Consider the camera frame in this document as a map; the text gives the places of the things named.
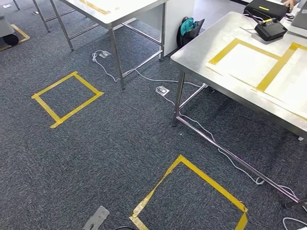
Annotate black bag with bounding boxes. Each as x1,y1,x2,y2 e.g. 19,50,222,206
177,16,206,49

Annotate white cable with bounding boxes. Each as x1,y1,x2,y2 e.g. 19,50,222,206
156,86,298,199
92,50,202,89

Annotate small yellow tape rectangle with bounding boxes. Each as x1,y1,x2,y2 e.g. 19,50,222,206
208,38,298,92

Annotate yellow tape square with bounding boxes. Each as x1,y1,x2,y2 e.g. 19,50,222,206
0,23,30,52
129,155,249,230
31,71,104,129

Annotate black zip case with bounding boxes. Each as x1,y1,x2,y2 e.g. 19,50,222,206
243,0,290,21

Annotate steel leg table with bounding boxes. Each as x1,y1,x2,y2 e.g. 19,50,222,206
12,0,169,91

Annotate black remote controller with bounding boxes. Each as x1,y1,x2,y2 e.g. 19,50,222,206
244,9,288,42

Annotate white board panel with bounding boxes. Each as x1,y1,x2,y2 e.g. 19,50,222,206
164,0,196,58

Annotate grey wheeled cart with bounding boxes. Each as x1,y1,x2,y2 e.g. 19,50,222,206
0,8,19,47

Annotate large yellow tape rectangle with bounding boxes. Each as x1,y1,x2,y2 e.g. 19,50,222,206
256,42,307,96

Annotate stainless steel workbench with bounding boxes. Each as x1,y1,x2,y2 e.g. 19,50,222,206
170,12,307,210

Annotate person at laptop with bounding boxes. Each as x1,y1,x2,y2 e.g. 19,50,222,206
282,0,298,10

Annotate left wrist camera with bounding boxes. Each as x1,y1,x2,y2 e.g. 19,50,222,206
82,206,110,230

